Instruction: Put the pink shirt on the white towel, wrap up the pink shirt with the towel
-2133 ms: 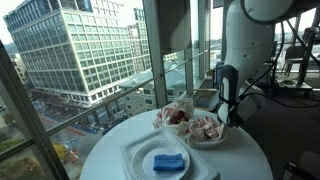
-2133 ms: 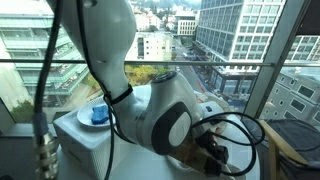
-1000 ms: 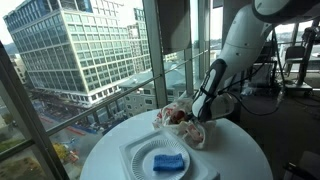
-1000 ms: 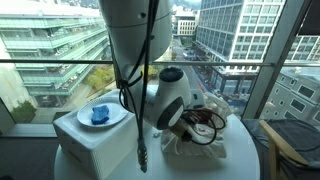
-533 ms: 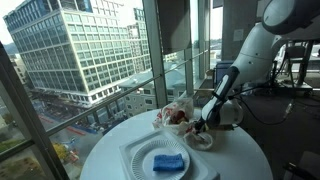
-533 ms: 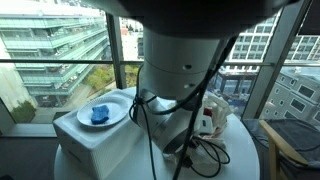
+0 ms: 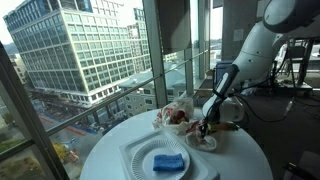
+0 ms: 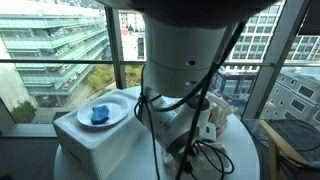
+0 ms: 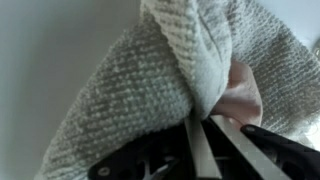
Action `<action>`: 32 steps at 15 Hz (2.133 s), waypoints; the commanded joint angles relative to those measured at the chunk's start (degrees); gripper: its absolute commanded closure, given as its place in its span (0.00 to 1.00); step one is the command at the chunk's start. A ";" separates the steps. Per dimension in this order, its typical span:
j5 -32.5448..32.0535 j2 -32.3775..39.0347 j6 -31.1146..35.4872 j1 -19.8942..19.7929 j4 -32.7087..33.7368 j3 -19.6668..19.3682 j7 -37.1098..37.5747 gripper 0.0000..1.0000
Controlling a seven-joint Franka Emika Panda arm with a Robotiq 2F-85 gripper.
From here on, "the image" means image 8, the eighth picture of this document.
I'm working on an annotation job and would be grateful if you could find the white paper plate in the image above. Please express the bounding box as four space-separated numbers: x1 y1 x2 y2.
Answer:
76 95 130 128

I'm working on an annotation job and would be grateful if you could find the gray window mullion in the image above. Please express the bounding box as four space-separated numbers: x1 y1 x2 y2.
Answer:
104 6 128 90
242 0 314 120

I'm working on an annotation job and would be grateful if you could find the blue sponge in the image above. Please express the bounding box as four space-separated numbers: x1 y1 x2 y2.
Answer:
90 104 111 126

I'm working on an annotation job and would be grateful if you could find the white styrofoam box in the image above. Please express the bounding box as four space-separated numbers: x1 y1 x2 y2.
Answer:
53 89 148 180

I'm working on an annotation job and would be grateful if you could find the gray window railing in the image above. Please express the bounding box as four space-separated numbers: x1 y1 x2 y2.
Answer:
0 59 320 68

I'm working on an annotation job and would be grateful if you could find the wooden armchair gray cushion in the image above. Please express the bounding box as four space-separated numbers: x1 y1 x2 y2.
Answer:
258 118 320 180

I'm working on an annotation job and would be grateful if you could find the dark roller window blind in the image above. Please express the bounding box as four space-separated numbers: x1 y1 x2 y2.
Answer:
297 0 320 36

